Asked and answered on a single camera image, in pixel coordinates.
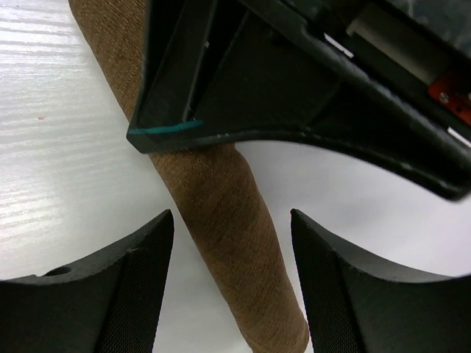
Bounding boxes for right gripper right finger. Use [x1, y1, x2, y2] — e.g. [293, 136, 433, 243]
[291, 210, 470, 353]

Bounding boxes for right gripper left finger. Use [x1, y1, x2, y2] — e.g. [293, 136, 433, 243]
[1, 210, 174, 353]

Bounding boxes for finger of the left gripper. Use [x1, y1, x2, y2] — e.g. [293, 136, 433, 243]
[127, 1, 470, 200]

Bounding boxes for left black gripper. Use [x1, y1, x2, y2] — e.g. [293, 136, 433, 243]
[247, 1, 470, 145]

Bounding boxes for brown cloth napkin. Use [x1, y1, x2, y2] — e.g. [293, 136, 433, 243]
[70, 1, 309, 352]

